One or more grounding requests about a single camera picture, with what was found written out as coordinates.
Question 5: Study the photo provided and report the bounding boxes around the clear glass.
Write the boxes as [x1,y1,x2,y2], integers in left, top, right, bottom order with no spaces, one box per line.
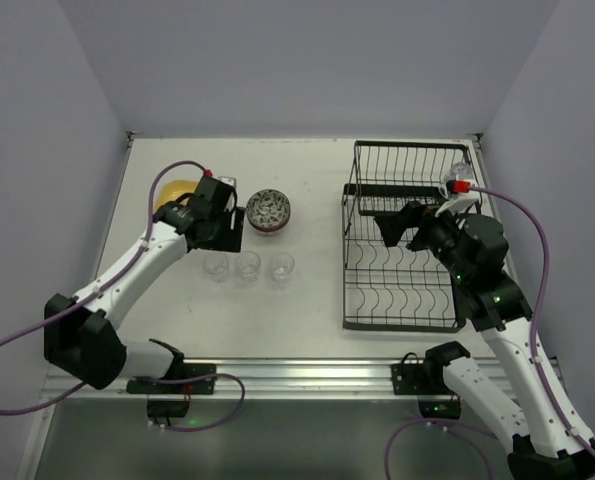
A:
[235,251,261,286]
[269,252,296,287]
[202,252,230,283]
[439,162,476,199]

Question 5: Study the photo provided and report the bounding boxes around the green leaf bowl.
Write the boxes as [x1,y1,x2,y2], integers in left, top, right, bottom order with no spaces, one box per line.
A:
[245,189,291,227]

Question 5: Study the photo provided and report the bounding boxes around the yellow plate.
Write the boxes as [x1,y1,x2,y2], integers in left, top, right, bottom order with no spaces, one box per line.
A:
[154,180,198,210]

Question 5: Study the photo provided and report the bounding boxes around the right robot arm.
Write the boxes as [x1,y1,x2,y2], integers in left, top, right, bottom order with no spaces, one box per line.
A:
[375,202,595,479]

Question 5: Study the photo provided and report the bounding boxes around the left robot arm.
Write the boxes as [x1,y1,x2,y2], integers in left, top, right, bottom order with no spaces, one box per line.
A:
[43,176,245,390]

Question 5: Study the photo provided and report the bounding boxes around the right black controller box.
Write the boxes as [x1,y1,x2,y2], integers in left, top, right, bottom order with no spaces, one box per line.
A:
[417,399,462,420]

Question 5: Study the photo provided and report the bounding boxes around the black controller box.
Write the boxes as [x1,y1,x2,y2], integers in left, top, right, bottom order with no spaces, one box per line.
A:
[417,399,462,420]
[146,400,190,426]

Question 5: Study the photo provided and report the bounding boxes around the left black controller box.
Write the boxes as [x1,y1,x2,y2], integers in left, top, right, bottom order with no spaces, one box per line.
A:
[146,400,190,426]

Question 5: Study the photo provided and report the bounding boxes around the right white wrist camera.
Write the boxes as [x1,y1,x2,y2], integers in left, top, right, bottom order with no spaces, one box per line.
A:
[434,180,479,217]

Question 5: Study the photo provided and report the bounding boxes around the black wire dish rack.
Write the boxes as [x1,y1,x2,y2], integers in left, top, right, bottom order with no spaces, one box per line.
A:
[341,140,473,334]

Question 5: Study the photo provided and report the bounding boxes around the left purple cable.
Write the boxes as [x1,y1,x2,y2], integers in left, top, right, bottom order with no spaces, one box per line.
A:
[0,160,214,415]

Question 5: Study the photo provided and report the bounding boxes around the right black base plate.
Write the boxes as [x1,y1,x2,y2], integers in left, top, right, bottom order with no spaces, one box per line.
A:
[390,352,430,396]

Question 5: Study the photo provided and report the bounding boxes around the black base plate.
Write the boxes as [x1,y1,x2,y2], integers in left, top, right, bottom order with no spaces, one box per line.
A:
[126,362,216,395]
[390,352,430,396]

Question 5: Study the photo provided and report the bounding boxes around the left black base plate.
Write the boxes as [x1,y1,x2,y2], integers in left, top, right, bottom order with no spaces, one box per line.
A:
[126,362,216,395]

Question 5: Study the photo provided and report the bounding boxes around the aluminium mounting rail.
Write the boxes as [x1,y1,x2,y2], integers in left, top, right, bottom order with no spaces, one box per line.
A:
[41,357,563,401]

